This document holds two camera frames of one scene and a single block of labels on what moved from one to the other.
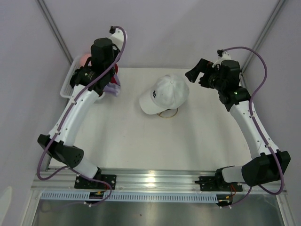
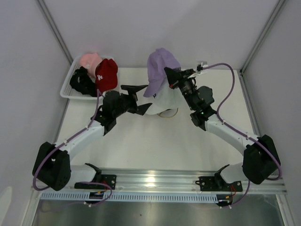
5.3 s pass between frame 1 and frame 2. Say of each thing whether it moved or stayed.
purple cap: moved
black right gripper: moved
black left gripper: moved
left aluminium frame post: stayed
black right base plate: stayed
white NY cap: stayed
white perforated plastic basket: stayed
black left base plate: stayed
